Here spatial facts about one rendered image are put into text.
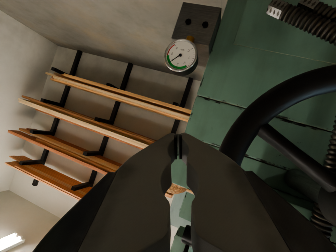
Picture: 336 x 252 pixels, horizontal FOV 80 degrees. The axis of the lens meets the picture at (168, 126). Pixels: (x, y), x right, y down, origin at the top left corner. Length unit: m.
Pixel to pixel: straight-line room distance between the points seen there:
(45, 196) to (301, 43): 3.99
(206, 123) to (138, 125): 2.71
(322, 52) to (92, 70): 3.47
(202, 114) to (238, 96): 0.08
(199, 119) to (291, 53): 0.21
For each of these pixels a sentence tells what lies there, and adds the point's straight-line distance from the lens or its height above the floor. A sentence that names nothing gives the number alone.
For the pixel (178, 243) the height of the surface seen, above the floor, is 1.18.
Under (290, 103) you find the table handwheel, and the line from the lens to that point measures 0.25.
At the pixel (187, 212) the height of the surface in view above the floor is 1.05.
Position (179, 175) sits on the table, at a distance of 0.43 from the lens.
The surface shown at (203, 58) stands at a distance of 0.48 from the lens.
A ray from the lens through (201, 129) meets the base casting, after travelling 0.42.
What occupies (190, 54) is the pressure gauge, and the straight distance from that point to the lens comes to 0.39.
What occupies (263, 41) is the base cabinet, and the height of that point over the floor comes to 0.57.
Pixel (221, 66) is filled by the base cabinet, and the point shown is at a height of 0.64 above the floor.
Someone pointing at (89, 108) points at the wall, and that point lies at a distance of 3.57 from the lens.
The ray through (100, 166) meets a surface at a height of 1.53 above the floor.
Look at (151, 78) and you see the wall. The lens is 3.18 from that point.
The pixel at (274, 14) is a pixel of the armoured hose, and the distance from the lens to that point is 0.39.
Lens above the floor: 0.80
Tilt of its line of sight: 1 degrees down
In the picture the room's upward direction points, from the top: 162 degrees counter-clockwise
